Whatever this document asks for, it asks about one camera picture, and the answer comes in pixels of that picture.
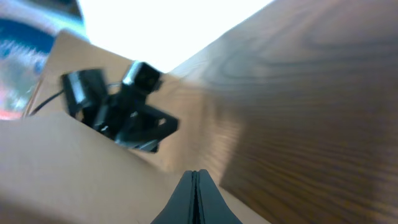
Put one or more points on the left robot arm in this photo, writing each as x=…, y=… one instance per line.
x=85, y=90

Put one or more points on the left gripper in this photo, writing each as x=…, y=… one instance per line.
x=125, y=118

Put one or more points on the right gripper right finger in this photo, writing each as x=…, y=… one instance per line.
x=212, y=208

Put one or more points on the cardboard box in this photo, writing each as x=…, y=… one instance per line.
x=55, y=169

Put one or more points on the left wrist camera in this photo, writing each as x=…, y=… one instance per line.
x=143, y=77

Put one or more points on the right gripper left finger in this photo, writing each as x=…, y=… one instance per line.
x=179, y=208

